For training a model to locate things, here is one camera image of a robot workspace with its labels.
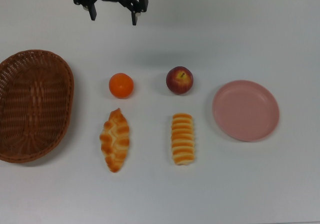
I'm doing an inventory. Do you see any red toy apple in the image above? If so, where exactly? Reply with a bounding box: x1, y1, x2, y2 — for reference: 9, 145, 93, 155
165, 66, 194, 95

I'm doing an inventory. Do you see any striped toy bread roll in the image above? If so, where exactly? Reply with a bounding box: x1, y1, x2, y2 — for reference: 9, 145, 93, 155
170, 113, 196, 166

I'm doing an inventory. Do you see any braided leaf-shaped toy bread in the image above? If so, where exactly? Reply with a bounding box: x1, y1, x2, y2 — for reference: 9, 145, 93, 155
99, 108, 131, 174

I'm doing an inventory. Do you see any orange toy fruit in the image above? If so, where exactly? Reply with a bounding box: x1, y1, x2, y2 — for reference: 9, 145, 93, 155
108, 72, 135, 99

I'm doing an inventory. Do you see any pink plate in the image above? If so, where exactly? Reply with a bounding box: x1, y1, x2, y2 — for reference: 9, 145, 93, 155
212, 79, 280, 142

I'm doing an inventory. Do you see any brown woven basket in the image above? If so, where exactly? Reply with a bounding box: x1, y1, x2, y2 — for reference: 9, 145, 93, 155
0, 49, 75, 164

